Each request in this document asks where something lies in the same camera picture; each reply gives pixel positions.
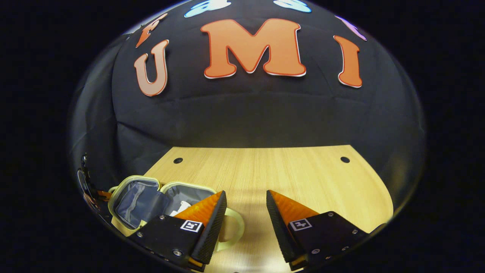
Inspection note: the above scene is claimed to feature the pale yellow suitcase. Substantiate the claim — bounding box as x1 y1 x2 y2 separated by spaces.
107 175 245 253

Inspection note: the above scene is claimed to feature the white squeeze tube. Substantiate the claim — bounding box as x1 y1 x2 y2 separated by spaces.
169 201 192 217

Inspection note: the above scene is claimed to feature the black backdrop cloth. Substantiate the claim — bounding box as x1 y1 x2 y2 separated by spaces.
70 0 427 213

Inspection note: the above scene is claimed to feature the dark equipment stand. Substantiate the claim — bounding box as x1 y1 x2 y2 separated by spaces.
77 154 93 201

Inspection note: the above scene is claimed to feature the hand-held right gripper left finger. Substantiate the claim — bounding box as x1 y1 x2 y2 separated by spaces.
129 190 228 271

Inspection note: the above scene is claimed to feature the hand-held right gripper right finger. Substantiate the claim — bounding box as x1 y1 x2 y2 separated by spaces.
266 190 387 271

